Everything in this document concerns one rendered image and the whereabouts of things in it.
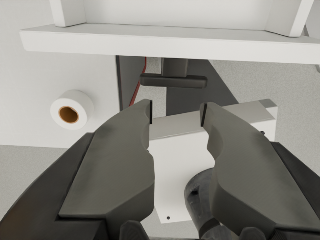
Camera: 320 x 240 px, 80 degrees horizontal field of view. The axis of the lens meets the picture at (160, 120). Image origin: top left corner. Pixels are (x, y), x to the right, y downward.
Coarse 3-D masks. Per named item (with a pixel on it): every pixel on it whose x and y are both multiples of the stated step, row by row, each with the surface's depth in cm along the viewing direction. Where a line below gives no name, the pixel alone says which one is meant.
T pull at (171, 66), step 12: (168, 60) 20; (180, 60) 20; (168, 72) 20; (180, 72) 20; (144, 84) 21; (156, 84) 21; (168, 84) 21; (180, 84) 21; (192, 84) 21; (204, 84) 21
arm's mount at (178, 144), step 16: (192, 112) 39; (240, 112) 35; (256, 112) 34; (160, 128) 37; (176, 128) 36; (192, 128) 34; (256, 128) 32; (272, 128) 32; (160, 144) 34; (176, 144) 34; (192, 144) 34; (160, 160) 36; (176, 160) 36; (192, 160) 36; (208, 160) 36; (160, 176) 38; (176, 176) 38; (192, 176) 38; (160, 192) 41; (176, 192) 41; (160, 208) 44; (176, 208) 43
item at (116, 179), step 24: (120, 120) 9; (144, 120) 9; (96, 144) 8; (120, 144) 8; (144, 144) 9; (96, 168) 7; (120, 168) 7; (144, 168) 7; (72, 192) 6; (96, 192) 6; (120, 192) 6; (144, 192) 6; (72, 216) 5; (96, 216) 5; (120, 216) 6; (144, 216) 7
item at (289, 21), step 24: (72, 0) 21; (96, 0) 24; (120, 0) 23; (144, 0) 23; (168, 0) 23; (192, 0) 23; (216, 0) 23; (240, 0) 23; (264, 0) 23; (288, 0) 20; (312, 0) 18; (72, 24) 21; (144, 24) 25; (168, 24) 25; (192, 24) 24; (216, 24) 24; (240, 24) 24; (264, 24) 24; (288, 24) 20
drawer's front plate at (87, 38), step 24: (96, 24) 24; (120, 24) 25; (24, 48) 18; (48, 48) 18; (72, 48) 18; (96, 48) 18; (120, 48) 17; (144, 48) 17; (168, 48) 17; (192, 48) 17; (216, 48) 17; (240, 48) 17; (264, 48) 17; (288, 48) 17; (312, 48) 17
